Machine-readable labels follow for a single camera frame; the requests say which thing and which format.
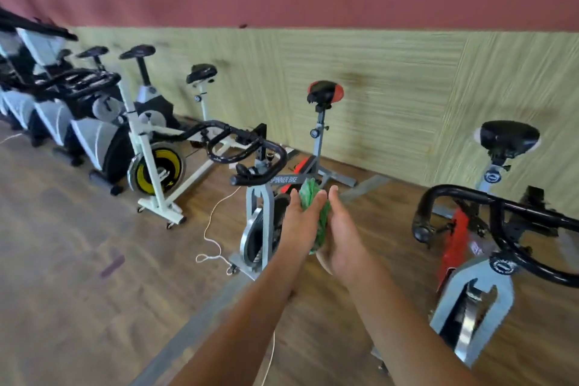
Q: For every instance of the person's right hand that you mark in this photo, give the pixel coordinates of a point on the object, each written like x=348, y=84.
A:
x=346, y=241

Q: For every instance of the person's left hand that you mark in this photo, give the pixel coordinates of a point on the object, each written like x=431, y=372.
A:
x=303, y=223

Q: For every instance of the green checkered cleaning cloth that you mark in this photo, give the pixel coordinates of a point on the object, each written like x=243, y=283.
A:
x=312, y=196

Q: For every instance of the red and grey spin bike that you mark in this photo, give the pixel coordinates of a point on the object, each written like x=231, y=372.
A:
x=507, y=137
x=324, y=92

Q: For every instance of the white bike with yellow flywheel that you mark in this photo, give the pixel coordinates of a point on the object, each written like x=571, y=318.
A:
x=158, y=205

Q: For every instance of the person's left forearm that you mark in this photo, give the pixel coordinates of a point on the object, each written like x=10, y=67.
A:
x=244, y=327

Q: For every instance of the person's right forearm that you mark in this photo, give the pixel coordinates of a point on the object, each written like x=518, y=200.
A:
x=407, y=336

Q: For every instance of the black and grey upright bike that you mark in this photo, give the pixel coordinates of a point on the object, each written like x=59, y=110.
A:
x=18, y=101
x=99, y=141
x=54, y=119

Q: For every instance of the brown tape patch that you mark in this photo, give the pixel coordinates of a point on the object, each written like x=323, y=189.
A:
x=113, y=265

